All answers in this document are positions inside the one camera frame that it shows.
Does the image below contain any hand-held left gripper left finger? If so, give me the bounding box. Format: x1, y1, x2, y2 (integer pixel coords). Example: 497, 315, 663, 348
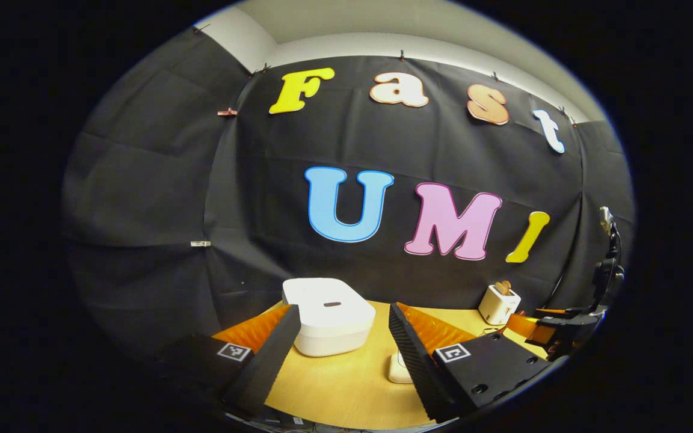
163, 304, 304, 419

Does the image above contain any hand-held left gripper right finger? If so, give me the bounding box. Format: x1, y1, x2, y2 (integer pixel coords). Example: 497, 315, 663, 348
387, 302, 553, 424

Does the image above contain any white rice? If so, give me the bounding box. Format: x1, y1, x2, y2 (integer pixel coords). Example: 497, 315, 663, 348
387, 352, 414, 384

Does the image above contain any white rice cooker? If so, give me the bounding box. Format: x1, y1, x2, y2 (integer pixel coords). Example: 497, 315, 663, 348
282, 277, 377, 358

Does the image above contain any white toaster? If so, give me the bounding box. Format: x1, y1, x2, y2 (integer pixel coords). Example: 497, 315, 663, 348
478, 283, 522, 326

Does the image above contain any black backdrop cloth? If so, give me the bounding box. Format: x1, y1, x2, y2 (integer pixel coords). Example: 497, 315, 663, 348
61, 27, 636, 361

